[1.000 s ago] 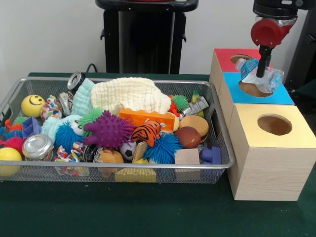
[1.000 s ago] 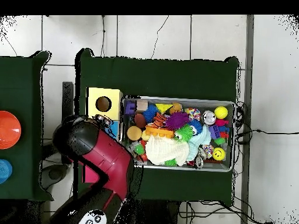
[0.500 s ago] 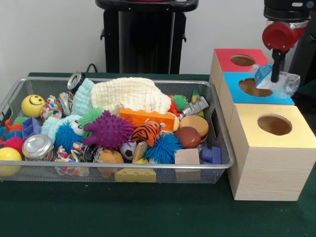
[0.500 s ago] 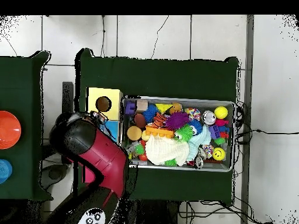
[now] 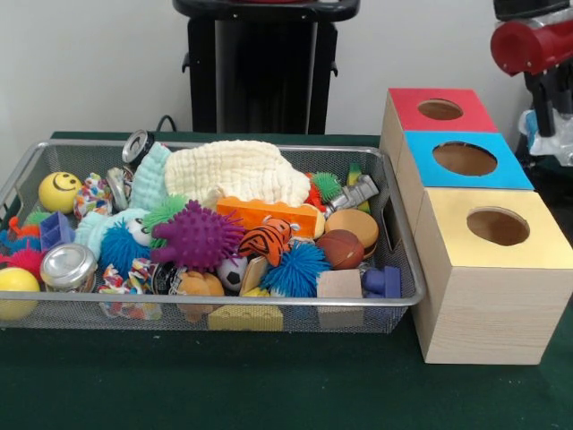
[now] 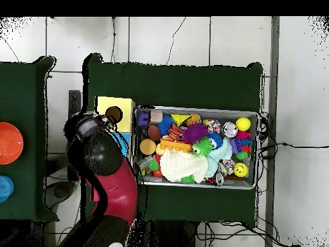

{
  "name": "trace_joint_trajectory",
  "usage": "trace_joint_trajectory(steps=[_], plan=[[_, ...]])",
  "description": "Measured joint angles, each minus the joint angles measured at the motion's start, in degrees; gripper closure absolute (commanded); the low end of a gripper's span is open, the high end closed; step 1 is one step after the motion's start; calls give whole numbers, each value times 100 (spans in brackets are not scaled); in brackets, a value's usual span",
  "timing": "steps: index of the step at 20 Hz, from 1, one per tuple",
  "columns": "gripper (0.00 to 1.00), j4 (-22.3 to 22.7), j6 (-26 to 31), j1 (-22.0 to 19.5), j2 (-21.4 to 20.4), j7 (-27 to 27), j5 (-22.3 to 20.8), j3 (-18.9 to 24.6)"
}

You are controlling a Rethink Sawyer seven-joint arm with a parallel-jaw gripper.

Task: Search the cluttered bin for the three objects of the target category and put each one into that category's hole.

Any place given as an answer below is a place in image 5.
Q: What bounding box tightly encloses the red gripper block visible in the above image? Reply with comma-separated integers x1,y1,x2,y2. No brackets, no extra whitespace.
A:
490,18,573,138

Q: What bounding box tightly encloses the clear plastic packet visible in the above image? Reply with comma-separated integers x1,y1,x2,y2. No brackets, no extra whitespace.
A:
524,109,573,168

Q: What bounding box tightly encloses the wooden box with three holes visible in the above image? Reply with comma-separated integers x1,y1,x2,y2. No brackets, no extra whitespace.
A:
380,87,573,366

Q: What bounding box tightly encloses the shallow clear mesh bin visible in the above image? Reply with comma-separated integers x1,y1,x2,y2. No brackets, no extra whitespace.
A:
0,139,428,334

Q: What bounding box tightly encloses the black chair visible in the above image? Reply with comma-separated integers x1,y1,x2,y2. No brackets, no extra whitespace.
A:
517,75,573,180

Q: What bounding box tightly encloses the toy hamburger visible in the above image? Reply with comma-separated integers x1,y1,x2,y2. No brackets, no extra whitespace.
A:
324,209,381,259

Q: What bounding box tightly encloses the purple toy block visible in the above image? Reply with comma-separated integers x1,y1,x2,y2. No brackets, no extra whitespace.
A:
362,265,402,300

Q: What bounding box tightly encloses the small brown basketball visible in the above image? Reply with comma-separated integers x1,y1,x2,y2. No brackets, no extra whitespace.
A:
318,228,366,271

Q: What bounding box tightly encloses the orange toy building block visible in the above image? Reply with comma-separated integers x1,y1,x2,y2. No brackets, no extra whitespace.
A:
218,195,321,236

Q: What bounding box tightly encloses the blue spiky ball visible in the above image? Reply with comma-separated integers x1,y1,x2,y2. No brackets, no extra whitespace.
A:
261,242,333,298

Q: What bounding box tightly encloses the cream knitted cloth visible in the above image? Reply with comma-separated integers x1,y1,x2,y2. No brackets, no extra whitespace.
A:
164,141,312,209

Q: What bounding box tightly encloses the purple spiky ball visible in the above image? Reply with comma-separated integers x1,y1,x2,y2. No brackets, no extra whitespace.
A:
150,201,244,270

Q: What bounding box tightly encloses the dark green table cloth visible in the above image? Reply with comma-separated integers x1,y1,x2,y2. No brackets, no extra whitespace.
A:
0,132,573,430

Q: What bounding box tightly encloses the green spiky ball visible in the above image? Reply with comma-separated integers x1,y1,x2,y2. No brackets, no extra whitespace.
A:
143,194,189,236

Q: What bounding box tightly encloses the yellow smiley face ball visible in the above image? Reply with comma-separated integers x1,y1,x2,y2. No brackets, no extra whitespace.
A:
38,171,83,214

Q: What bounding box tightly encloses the silver metal can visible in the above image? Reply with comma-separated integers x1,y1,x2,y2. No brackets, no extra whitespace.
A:
39,243,98,293

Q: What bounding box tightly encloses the plain yellow ball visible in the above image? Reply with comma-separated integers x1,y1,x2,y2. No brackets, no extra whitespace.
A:
0,267,40,322

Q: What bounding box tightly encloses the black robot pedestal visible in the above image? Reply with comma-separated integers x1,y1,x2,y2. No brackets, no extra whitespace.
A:
173,0,361,135

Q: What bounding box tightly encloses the black cable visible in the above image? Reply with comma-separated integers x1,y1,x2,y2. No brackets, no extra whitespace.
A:
156,114,180,135

